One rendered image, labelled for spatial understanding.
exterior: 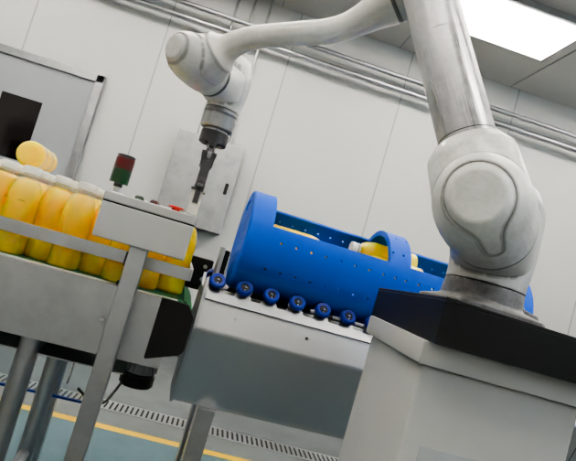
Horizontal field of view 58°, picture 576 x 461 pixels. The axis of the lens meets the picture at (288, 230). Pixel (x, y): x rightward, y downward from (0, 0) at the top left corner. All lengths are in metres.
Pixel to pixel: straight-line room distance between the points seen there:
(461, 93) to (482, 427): 0.57
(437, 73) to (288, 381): 0.88
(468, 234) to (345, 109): 4.41
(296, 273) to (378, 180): 3.80
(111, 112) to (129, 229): 4.00
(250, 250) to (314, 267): 0.18
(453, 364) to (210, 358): 0.70
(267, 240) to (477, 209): 0.69
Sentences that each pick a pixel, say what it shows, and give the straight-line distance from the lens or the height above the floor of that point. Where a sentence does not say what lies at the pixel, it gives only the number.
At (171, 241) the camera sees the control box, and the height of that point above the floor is 1.03.
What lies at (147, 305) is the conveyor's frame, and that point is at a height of 0.87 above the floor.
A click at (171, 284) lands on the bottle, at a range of 1.38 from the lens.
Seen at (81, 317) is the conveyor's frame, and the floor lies 0.81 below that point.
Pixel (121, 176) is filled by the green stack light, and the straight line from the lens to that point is 1.85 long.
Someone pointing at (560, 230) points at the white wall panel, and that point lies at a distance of 5.94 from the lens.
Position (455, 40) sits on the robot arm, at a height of 1.52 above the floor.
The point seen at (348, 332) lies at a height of 0.92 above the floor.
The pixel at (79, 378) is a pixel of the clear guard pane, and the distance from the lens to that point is 1.86.
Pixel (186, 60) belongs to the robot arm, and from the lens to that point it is 1.28.
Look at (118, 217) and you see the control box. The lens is 1.17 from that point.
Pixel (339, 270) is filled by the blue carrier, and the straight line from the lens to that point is 1.42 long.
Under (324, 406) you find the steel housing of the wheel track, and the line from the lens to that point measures 1.53.
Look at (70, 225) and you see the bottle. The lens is 1.33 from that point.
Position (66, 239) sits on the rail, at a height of 0.97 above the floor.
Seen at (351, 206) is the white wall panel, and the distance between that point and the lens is 5.06.
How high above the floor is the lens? 1.05
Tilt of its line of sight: 4 degrees up
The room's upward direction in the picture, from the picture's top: 16 degrees clockwise
